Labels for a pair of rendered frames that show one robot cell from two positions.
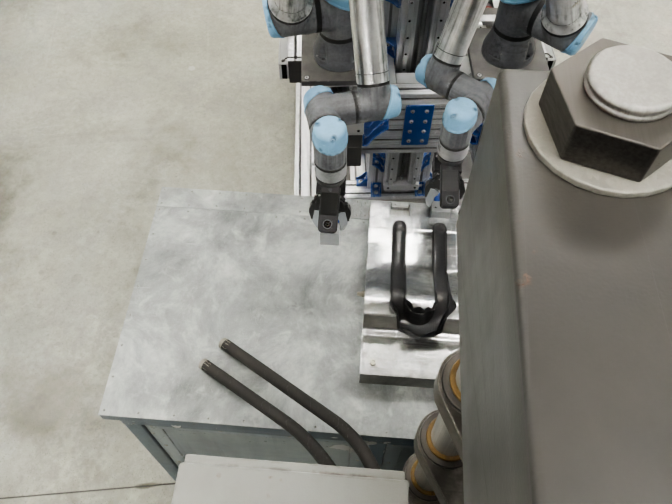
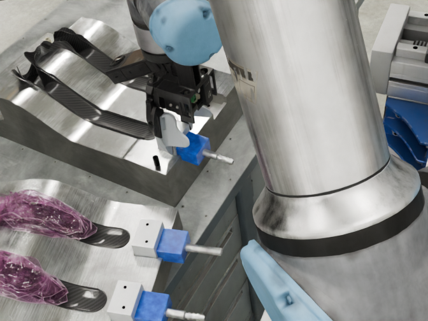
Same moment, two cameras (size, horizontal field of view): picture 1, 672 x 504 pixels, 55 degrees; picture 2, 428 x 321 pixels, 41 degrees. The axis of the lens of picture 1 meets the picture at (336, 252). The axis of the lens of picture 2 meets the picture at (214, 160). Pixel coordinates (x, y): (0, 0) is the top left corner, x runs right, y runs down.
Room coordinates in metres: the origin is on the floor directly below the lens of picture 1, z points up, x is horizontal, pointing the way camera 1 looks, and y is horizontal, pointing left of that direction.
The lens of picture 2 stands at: (1.46, -0.82, 1.58)
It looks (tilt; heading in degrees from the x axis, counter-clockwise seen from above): 48 degrees down; 123
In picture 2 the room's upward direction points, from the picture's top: 10 degrees counter-clockwise
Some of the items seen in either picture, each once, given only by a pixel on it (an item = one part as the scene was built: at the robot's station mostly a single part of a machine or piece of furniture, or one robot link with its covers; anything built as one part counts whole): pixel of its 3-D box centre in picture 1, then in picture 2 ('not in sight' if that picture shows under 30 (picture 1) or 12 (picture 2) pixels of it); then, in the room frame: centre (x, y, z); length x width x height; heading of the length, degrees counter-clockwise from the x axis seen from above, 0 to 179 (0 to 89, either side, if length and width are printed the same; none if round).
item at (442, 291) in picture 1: (421, 271); (93, 80); (0.84, -0.22, 0.92); 0.35 x 0.16 x 0.09; 176
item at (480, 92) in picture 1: (476, 97); (192, 12); (1.15, -0.34, 1.21); 0.11 x 0.11 x 0.08; 49
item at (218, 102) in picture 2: (399, 212); (209, 109); (1.05, -0.18, 0.87); 0.05 x 0.05 x 0.04; 86
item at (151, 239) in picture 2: not in sight; (179, 246); (1.13, -0.45, 0.86); 0.13 x 0.05 x 0.05; 13
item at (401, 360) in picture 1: (415, 285); (97, 94); (0.82, -0.21, 0.87); 0.50 x 0.26 x 0.14; 176
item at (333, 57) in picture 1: (339, 40); not in sight; (1.50, -0.01, 1.09); 0.15 x 0.15 x 0.10
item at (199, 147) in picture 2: (439, 198); (198, 149); (1.09, -0.29, 0.89); 0.13 x 0.05 x 0.05; 176
